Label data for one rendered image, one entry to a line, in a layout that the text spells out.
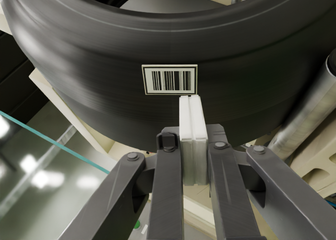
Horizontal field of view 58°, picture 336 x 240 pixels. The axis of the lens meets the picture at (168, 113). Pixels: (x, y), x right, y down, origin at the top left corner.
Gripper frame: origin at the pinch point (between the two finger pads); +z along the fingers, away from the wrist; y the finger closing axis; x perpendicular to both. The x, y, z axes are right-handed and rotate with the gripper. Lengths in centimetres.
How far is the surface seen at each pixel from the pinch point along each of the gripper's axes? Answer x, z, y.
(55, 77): -1.0, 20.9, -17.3
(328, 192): -28.2, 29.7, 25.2
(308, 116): -9.4, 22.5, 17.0
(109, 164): -519, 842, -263
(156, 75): 0.1, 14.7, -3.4
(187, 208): -233, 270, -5
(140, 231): -64, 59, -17
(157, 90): -1.9, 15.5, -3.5
